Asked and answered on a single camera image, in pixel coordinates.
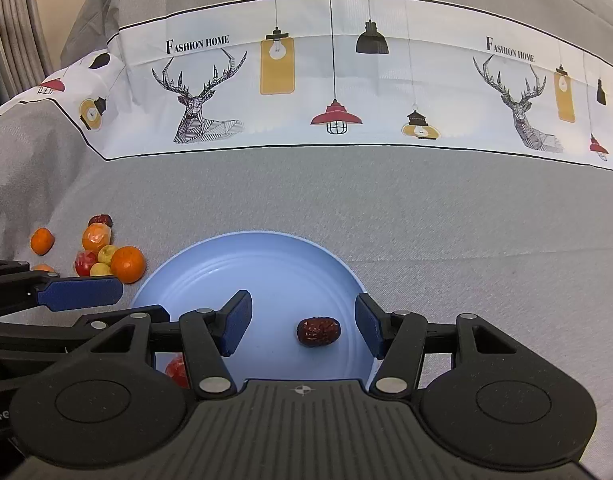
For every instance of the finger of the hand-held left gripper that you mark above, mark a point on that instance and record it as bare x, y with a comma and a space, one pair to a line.
81, 292
36, 337

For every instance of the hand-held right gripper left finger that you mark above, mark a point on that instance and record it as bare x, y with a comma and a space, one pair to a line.
235, 324

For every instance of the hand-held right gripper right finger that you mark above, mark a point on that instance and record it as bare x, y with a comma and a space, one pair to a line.
368, 325

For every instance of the small yellow fruit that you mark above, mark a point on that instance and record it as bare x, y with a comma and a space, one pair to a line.
108, 254
100, 270

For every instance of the dried red date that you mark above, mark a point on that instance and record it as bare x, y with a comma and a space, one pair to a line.
100, 220
318, 331

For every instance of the orange tangerine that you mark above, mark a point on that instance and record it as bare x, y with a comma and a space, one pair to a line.
42, 267
41, 241
128, 264

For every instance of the wrinkled pale orange fruit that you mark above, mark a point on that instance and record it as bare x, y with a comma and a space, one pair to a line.
96, 236

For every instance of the light blue plate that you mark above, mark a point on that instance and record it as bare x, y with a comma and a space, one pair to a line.
266, 270

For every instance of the small red fruit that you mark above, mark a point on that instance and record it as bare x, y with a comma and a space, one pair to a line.
176, 371
85, 262

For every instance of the grey curtain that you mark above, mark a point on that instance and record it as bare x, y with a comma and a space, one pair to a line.
14, 35

